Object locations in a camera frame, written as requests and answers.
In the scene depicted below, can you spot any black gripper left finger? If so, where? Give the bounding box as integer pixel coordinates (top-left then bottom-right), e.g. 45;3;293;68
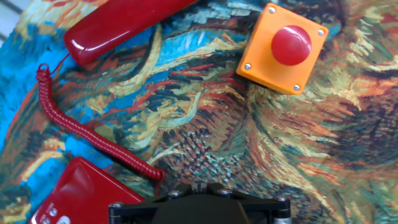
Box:
108;183;195;224

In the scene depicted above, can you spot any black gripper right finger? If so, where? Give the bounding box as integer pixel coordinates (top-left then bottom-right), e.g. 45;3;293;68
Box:
206;182;292;224

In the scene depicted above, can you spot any red telephone handset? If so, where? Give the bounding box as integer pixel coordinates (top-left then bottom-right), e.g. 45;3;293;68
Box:
63;0;200;66

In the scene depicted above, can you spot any red telephone base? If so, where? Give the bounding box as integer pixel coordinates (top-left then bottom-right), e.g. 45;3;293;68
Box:
27;157;147;224

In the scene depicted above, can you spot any sunflower painting tablecloth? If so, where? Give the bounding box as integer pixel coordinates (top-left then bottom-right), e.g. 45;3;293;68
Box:
0;0;398;224

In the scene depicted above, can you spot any orange box red mushroom button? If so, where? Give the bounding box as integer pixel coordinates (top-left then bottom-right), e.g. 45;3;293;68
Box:
236;2;330;96

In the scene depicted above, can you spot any red coiled phone cord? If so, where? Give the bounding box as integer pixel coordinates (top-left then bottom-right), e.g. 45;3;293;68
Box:
35;52;166;197

